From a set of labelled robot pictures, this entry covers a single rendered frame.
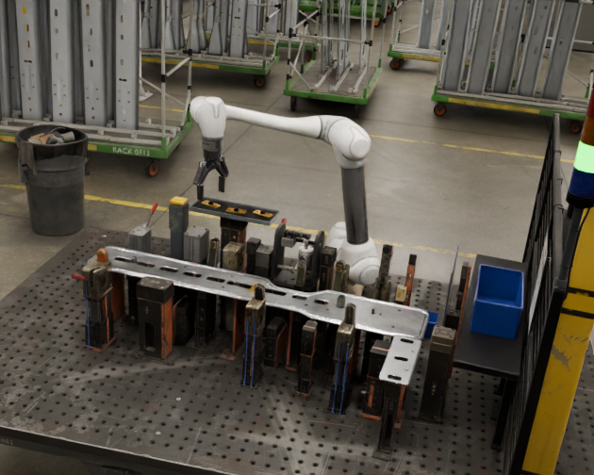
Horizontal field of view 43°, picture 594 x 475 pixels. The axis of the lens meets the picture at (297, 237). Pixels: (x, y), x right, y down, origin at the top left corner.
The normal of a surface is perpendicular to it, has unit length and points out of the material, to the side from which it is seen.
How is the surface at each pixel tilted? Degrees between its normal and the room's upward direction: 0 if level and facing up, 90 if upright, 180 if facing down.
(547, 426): 90
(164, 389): 0
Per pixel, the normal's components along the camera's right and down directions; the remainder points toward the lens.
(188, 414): 0.07, -0.91
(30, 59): -0.09, 0.35
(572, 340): -0.29, 0.38
